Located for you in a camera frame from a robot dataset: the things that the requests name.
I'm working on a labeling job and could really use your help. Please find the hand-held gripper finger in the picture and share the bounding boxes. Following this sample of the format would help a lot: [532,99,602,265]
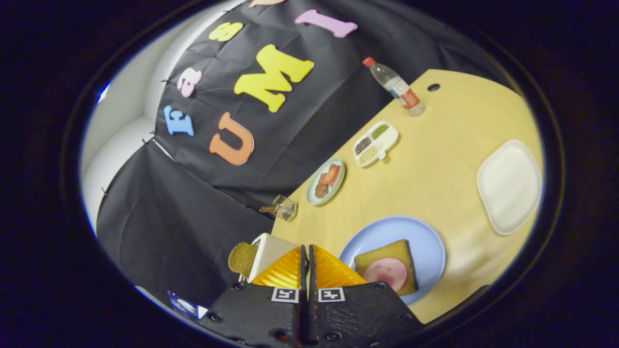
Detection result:
[308,244,426,348]
[201,244,309,348]

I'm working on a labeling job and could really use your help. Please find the round brown bread slice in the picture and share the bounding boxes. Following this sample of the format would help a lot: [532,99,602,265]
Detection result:
[228,242,259,278]

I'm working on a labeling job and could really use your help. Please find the white toaster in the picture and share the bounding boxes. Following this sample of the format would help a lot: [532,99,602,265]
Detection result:
[239,233,300,286]

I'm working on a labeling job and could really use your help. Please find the pink ham slice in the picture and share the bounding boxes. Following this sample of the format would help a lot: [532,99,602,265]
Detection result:
[363,258,408,293]

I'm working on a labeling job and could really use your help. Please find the square brown bread slice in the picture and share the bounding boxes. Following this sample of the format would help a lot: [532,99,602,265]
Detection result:
[354,239,419,296]

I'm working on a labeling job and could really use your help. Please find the blue round plate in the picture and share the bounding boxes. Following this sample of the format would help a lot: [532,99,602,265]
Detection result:
[339,216,446,306]

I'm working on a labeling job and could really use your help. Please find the pale green round plate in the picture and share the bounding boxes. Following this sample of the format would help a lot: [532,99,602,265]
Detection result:
[306,158,346,206]

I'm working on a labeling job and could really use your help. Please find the white divided seed tray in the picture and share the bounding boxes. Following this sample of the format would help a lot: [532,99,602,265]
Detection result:
[352,121,399,168]

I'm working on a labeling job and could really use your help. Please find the clear red-label water bottle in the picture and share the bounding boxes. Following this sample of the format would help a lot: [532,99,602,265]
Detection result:
[363,57,426,117]

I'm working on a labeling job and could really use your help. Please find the white square plate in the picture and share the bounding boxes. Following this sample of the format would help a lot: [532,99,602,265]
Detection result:
[477,140,542,236]

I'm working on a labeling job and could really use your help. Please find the small wire basket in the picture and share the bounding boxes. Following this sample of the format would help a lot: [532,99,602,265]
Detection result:
[260,195,298,221]

